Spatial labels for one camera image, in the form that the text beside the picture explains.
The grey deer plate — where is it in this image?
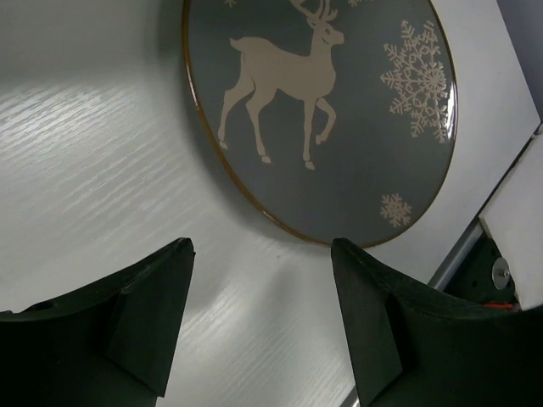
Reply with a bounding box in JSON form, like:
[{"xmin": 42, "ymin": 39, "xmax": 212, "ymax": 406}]
[{"xmin": 182, "ymin": 1, "xmax": 458, "ymax": 248}]

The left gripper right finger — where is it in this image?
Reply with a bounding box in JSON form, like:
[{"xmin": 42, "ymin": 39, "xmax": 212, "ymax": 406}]
[{"xmin": 331, "ymin": 238, "xmax": 542, "ymax": 406}]

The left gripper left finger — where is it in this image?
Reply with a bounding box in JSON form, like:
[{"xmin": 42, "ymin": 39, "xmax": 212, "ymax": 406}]
[{"xmin": 1, "ymin": 238, "xmax": 195, "ymax": 398}]

